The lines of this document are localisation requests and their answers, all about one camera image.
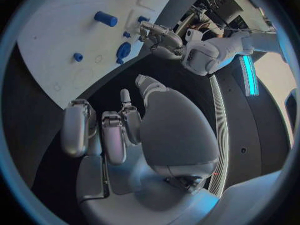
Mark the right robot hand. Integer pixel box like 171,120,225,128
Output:
60,74,226,225

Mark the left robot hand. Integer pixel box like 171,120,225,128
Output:
138,21,185,60

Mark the white task board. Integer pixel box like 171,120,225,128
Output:
15,0,203,110

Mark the blue gear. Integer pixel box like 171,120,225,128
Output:
115,41,133,65

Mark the blue short cylinder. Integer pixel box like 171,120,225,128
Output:
93,10,119,27

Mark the cluttered workshop desk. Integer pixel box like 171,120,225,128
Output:
174,0,279,35

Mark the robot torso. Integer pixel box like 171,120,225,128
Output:
206,49,298,200

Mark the glowing light bar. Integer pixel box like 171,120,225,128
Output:
238,53,260,98

